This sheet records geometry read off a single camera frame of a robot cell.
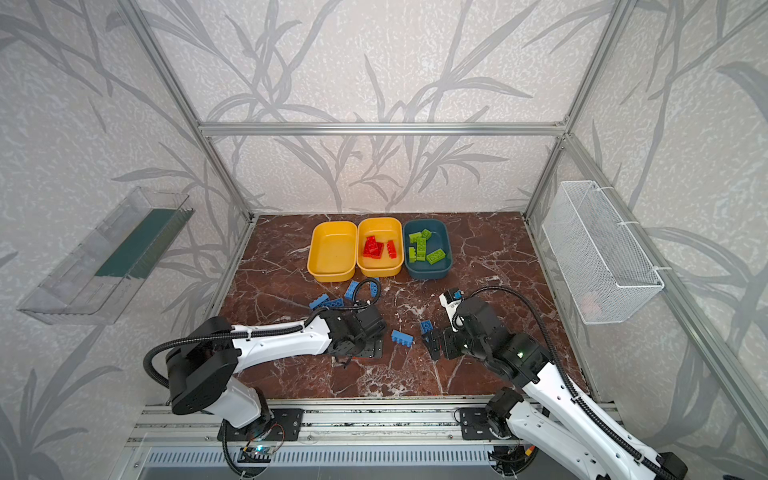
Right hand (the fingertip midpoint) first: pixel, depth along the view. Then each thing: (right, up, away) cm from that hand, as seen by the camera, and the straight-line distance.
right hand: (437, 323), depth 74 cm
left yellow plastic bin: (-36, +17, +38) cm, 54 cm away
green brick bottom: (+3, +15, +31) cm, 35 cm away
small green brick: (0, +23, +38) cm, 45 cm away
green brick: (-4, +22, +36) cm, 42 cm away
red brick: (-13, +18, +34) cm, 40 cm away
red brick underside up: (-19, +18, +31) cm, 40 cm away
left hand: (-17, -8, +11) cm, 22 cm away
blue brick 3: (-2, -5, +15) cm, 16 cm away
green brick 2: (-5, +16, +31) cm, 35 cm away
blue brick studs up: (-26, +5, +23) cm, 35 cm away
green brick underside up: (-2, +18, +31) cm, 36 cm away
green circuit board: (-45, -31, -2) cm, 54 cm away
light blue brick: (-9, -8, +12) cm, 17 cm away
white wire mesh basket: (+33, +14, -13) cm, 38 cm away
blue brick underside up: (-31, +1, +20) cm, 36 cm away
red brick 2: (-23, +18, +34) cm, 45 cm away
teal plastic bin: (0, +18, +31) cm, 36 cm away
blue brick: (-18, +6, +22) cm, 29 cm away
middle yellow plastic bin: (-16, +25, +42) cm, 51 cm away
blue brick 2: (-36, +2, +20) cm, 41 cm away
